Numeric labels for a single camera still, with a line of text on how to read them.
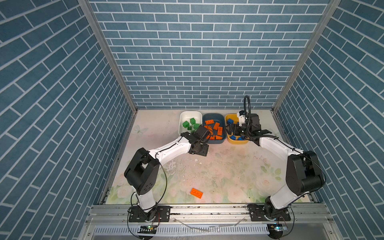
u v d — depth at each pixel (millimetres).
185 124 1083
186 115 1155
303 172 462
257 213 736
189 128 1083
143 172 455
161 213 725
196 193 805
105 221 738
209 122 1118
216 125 1103
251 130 718
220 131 1069
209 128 1075
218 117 1109
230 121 1107
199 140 652
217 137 1021
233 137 996
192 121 1105
